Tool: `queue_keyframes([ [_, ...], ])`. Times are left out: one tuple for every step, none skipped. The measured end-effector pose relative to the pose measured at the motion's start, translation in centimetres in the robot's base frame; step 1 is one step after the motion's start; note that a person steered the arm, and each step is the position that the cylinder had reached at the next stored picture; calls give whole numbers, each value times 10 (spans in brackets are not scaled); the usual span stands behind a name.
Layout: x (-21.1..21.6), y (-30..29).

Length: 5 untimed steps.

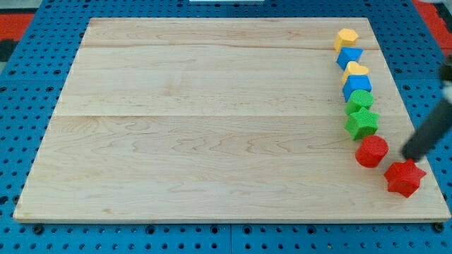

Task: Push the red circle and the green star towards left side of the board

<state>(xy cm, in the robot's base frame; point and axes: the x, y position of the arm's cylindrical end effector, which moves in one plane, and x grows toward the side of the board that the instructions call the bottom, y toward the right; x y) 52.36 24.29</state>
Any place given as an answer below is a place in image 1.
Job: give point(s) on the green circle block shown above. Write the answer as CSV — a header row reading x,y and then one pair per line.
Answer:
x,y
359,99

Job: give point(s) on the yellow heart block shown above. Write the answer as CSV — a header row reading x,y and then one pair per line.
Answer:
x,y
353,68

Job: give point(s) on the blue triangle block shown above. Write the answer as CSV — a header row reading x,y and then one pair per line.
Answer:
x,y
348,54

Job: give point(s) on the red circle block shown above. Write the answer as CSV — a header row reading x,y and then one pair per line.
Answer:
x,y
371,151

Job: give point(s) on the wooden board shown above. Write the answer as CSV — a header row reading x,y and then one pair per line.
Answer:
x,y
218,120

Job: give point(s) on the red star block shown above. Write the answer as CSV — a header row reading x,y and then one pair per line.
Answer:
x,y
404,177

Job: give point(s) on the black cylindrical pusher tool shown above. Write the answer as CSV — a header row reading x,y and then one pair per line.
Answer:
x,y
436,124

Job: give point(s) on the yellow hexagon block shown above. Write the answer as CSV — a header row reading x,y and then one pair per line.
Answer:
x,y
344,38

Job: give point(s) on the blue perforated base panel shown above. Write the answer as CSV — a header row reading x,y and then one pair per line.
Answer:
x,y
34,76

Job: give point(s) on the blue cube block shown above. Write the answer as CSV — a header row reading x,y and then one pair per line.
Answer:
x,y
356,82

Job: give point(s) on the green star block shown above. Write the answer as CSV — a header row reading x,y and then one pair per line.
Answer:
x,y
362,123

